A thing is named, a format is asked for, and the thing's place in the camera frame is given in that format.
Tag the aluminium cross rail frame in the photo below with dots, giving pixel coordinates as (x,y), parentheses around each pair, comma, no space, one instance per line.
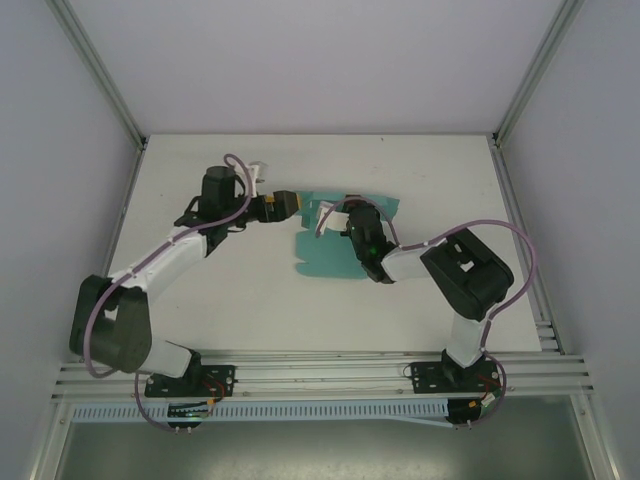
(325,372)

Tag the aluminium corner post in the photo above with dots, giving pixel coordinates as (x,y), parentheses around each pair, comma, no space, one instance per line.
(100,70)
(535,70)

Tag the aluminium side rail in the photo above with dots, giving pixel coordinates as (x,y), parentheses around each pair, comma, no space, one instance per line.
(530,250)
(117,235)

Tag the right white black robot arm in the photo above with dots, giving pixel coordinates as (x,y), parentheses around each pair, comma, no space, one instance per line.
(465,340)

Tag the teal cloth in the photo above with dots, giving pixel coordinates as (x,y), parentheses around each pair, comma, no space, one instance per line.
(325,255)

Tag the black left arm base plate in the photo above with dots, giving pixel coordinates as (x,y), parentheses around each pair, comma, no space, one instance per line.
(165,385)

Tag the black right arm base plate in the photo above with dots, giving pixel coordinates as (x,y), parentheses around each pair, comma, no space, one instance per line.
(425,375)

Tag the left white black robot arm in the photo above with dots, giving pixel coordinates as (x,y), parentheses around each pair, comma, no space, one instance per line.
(165,260)

